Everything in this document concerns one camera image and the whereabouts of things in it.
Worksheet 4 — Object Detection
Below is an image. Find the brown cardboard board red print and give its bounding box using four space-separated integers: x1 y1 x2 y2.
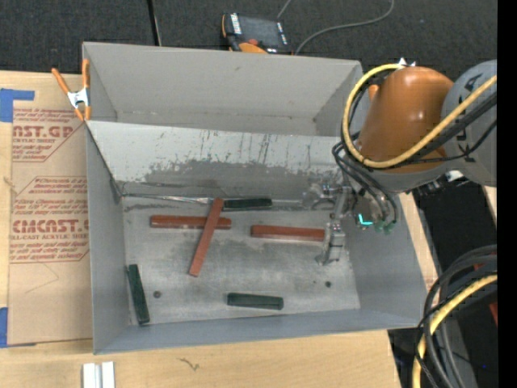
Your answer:
0 70 95 346

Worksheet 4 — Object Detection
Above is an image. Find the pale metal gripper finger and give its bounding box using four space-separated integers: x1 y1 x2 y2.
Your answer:
330 232 347 264
315 221 335 267

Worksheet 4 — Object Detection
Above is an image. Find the red-brown flat block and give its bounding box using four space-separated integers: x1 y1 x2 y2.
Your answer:
187 197 225 278
149 214 233 231
250 224 326 243

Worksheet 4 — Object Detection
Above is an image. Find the dark green flat block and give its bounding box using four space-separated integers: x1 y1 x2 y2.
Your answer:
226 292 285 312
222 198 273 211
125 264 151 326

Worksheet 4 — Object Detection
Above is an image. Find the grey metal bin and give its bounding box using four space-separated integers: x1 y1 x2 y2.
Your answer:
82 41 429 356

